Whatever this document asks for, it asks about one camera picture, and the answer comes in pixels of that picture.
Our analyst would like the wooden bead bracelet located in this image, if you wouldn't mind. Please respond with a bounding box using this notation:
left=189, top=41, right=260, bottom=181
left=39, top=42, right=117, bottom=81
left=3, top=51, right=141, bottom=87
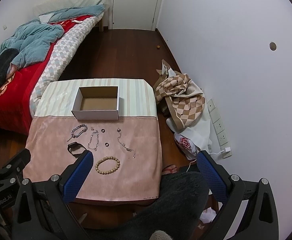
left=95, top=156, right=121, bottom=176

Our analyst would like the black smart watch band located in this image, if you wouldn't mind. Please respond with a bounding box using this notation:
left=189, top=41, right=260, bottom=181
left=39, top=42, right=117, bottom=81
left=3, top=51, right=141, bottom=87
left=67, top=141, right=86, bottom=158

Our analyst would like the silver chunky chain bracelet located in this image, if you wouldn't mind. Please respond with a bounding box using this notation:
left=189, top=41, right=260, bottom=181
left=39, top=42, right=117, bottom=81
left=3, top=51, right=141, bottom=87
left=67, top=123, right=89, bottom=142

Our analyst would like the silver blue-stone bracelet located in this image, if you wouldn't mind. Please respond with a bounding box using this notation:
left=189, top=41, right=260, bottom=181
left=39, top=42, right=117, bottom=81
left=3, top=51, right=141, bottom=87
left=87, top=129, right=100, bottom=151

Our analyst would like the thin silver pendant necklace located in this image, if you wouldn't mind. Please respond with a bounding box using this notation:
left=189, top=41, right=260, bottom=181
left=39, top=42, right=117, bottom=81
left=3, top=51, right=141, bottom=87
left=117, top=128, right=137, bottom=159

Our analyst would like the dark fuzzy clothing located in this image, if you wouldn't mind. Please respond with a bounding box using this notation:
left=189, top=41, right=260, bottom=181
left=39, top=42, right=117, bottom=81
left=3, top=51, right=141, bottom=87
left=112, top=172, right=209, bottom=239

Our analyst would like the white red printed bag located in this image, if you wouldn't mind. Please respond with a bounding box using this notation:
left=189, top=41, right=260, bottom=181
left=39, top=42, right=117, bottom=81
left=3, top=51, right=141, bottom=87
left=173, top=133, right=199, bottom=161

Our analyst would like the white power strip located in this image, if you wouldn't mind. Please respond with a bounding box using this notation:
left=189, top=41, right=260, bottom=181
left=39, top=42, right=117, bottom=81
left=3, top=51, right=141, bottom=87
left=207, top=99, right=232, bottom=159

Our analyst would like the foot in red sandal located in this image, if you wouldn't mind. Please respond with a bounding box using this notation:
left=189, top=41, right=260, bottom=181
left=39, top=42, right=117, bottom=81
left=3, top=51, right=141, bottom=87
left=162, top=165, right=178, bottom=175

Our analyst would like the pink striped table cloth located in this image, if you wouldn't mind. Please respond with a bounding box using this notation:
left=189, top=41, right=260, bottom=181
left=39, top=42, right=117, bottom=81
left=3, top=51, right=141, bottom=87
left=23, top=79, right=162, bottom=202

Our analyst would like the white cardboard box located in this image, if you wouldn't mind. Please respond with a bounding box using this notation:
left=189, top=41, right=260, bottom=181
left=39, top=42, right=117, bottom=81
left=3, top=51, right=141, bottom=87
left=71, top=86, right=119, bottom=120

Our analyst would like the brown checkered fabric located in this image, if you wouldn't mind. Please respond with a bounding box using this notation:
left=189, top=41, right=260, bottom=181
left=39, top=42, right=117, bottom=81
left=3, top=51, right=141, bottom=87
left=153, top=60, right=205, bottom=130

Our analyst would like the teal quilt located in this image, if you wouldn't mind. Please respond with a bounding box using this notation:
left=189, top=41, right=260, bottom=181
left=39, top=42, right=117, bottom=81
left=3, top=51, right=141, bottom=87
left=0, top=4, right=105, bottom=69

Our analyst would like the white door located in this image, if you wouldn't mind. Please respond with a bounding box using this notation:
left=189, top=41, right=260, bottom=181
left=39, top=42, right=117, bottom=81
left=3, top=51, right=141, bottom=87
left=112, top=0, right=158, bottom=30

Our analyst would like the white charger cable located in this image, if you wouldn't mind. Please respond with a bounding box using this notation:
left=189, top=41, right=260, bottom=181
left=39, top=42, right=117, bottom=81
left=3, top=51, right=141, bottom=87
left=185, top=147, right=232, bottom=173

